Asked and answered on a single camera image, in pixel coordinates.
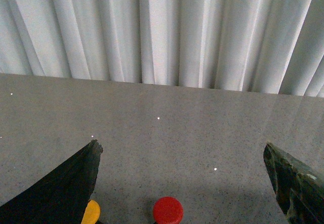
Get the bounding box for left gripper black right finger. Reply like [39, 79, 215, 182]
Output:
[263, 142, 323, 223]

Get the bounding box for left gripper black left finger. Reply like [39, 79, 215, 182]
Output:
[1, 140, 103, 223]

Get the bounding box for yellow push button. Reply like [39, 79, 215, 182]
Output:
[81, 200, 101, 224]

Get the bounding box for red push button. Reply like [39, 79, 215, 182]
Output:
[152, 196, 184, 224]

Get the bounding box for white pleated curtain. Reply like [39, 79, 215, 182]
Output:
[1, 0, 323, 97]

